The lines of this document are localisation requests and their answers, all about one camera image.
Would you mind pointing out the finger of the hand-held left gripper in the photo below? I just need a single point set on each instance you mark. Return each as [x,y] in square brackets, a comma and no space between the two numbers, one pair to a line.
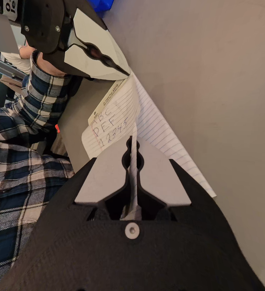
[84,63]
[98,36]

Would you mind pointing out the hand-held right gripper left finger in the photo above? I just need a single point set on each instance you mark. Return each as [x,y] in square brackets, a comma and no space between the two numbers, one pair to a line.
[103,179]

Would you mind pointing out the person's left hand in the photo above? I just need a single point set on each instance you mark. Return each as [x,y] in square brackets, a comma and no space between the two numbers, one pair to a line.
[49,67]

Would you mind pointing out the brown jacket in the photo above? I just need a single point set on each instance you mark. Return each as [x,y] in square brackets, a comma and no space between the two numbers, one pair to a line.
[9,81]

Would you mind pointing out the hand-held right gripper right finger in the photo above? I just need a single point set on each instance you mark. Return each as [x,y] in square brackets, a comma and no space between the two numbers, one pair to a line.
[164,179]

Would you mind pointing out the person's plaid shirt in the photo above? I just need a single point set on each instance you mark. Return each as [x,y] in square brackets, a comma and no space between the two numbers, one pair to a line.
[14,181]

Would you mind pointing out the white lined legal pad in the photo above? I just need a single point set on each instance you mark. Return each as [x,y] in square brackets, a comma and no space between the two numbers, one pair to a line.
[118,104]

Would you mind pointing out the large blue plastic bin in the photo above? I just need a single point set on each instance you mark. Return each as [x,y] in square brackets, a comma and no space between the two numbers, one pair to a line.
[100,4]

